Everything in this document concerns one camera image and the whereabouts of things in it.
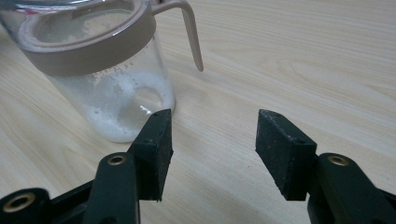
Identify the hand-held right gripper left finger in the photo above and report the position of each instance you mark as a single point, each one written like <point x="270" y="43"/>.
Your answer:
<point x="152" y="155"/>

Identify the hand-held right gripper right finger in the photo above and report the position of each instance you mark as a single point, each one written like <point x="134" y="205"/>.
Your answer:
<point x="286" y="155"/>

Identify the clear jar with beige lid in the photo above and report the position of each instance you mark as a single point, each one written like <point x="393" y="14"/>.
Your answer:
<point x="93" y="59"/>

